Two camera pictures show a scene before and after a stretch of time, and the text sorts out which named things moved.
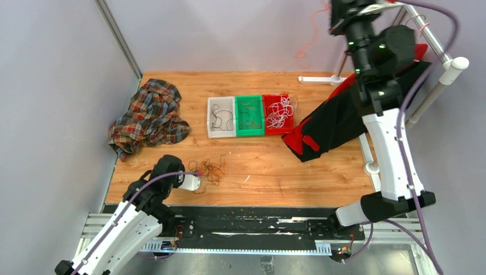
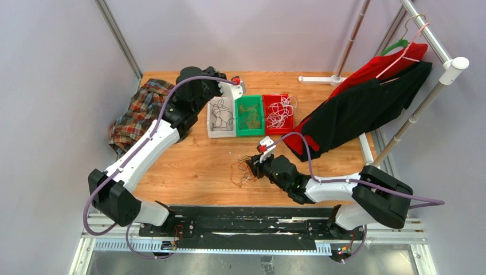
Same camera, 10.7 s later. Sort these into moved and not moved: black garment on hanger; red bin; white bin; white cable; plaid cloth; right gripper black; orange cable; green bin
Moved: right gripper black; orange cable
Not moved: plaid cloth; white cable; green bin; white bin; black garment on hanger; red bin
